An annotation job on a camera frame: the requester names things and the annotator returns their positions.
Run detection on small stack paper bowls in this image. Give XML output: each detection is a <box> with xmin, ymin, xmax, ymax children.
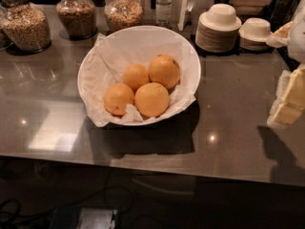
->
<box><xmin>238</xmin><ymin>17</ymin><xmax>272</xmax><ymax>51</ymax></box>

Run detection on black cable on floor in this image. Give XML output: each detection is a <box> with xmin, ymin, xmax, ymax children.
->
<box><xmin>0</xmin><ymin>167</ymin><xmax>134</xmax><ymax>229</ymax></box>

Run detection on white bowl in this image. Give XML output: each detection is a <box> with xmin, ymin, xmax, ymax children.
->
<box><xmin>76</xmin><ymin>25</ymin><xmax>202</xmax><ymax>127</ymax></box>

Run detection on glass jar of cereal right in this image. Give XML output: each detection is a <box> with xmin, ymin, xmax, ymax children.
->
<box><xmin>104</xmin><ymin>0</ymin><xmax>143</xmax><ymax>32</ymax></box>

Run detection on tall stack paper plates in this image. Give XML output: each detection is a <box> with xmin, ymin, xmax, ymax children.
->
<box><xmin>195</xmin><ymin>4</ymin><xmax>241</xmax><ymax>53</ymax></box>

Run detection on glass jar far left edge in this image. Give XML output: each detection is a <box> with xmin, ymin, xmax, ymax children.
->
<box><xmin>0</xmin><ymin>7</ymin><xmax>12</xmax><ymax>51</ymax></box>

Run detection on black rubber mat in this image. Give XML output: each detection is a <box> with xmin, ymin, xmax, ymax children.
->
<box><xmin>277</xmin><ymin>47</ymin><xmax>299</xmax><ymax>72</ymax></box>

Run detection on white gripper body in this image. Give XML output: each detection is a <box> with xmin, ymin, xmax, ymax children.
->
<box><xmin>288</xmin><ymin>8</ymin><xmax>305</xmax><ymax>63</ymax></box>

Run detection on glass jar of cereal left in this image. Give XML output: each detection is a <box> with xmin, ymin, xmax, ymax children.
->
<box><xmin>1</xmin><ymin>0</ymin><xmax>51</xmax><ymax>52</ymax></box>

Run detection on glass jar of cereal middle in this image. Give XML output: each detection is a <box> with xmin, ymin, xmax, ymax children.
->
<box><xmin>55</xmin><ymin>0</ymin><xmax>97</xmax><ymax>39</ymax></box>

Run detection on clear glass bottle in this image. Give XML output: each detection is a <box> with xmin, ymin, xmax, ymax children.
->
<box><xmin>155</xmin><ymin>0</ymin><xmax>172</xmax><ymax>28</ymax></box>

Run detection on orange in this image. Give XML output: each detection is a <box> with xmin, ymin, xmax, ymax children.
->
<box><xmin>134</xmin><ymin>83</ymin><xmax>170</xmax><ymax>117</ymax></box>
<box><xmin>149</xmin><ymin>54</ymin><xmax>180</xmax><ymax>90</ymax></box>
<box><xmin>122</xmin><ymin>64</ymin><xmax>150</xmax><ymax>92</ymax></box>
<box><xmin>103</xmin><ymin>83</ymin><xmax>134</xmax><ymax>116</ymax></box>

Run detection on glass jar of cereal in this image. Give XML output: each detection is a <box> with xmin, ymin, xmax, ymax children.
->
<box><xmin>104</xmin><ymin>0</ymin><xmax>143</xmax><ymax>32</ymax></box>
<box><xmin>1</xmin><ymin>0</ymin><xmax>51</xmax><ymax>52</ymax></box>
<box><xmin>55</xmin><ymin>0</ymin><xmax>97</xmax><ymax>39</ymax></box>

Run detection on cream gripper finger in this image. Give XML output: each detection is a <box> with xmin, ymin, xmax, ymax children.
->
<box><xmin>266</xmin><ymin>21</ymin><xmax>293</xmax><ymax>48</ymax></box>
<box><xmin>267</xmin><ymin>66</ymin><xmax>305</xmax><ymax>127</ymax></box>

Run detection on grey box under table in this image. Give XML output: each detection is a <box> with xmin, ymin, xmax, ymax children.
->
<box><xmin>49</xmin><ymin>206</ymin><xmax>119</xmax><ymax>229</ymax></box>

